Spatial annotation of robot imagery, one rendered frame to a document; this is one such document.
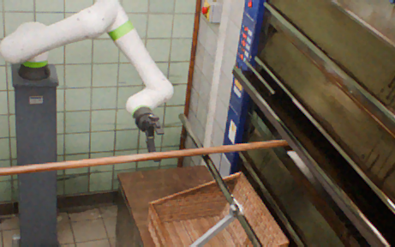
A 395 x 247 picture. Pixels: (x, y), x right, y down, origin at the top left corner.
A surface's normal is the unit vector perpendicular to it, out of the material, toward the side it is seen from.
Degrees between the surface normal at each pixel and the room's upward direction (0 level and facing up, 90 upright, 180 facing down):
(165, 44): 90
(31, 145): 90
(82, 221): 0
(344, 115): 70
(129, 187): 0
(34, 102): 90
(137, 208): 0
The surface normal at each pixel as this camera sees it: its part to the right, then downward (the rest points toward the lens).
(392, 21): -0.92, 0.07
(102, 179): 0.37, 0.52
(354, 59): -0.81, -0.22
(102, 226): 0.15, -0.85
